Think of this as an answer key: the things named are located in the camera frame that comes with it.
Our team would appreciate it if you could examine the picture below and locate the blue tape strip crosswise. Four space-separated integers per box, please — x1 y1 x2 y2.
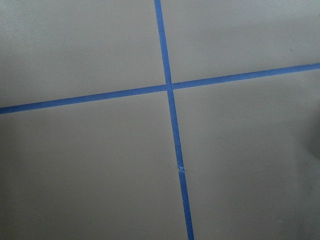
0 62 320 115

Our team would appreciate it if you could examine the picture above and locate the blue tape strip lengthwise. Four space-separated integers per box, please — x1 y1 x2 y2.
154 0 195 240

